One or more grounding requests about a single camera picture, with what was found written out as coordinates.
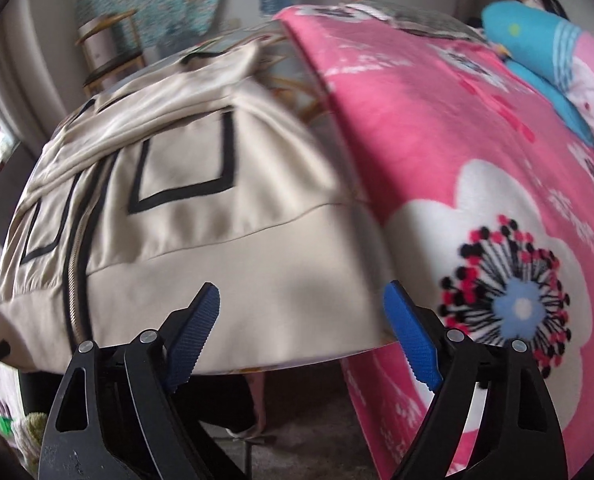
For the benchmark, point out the grey lace pillow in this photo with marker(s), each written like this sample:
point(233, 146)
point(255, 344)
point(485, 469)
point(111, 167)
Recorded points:
point(417, 17)

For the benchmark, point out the person's leg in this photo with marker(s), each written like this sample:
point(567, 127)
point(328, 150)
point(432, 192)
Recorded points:
point(258, 400)

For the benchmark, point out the cream zip jacket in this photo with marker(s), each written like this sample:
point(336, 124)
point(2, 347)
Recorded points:
point(202, 210)

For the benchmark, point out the fruit-printed tablecloth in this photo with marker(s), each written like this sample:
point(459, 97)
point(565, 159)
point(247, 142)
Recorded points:
point(287, 90)

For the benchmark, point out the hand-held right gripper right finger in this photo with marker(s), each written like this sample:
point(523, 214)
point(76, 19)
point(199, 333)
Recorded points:
point(412, 335)

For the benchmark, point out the blue plush pillow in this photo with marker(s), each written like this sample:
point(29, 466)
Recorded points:
point(527, 30)

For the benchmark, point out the pink floral blanket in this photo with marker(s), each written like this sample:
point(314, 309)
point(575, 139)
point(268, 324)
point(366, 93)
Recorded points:
point(427, 135)

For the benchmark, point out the wooden chair with dark seat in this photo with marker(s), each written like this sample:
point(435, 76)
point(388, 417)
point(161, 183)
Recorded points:
point(112, 67)

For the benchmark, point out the grey curtain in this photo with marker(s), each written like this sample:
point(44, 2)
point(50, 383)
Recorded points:
point(27, 60)

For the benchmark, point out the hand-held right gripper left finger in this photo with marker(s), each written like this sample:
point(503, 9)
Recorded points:
point(194, 330)

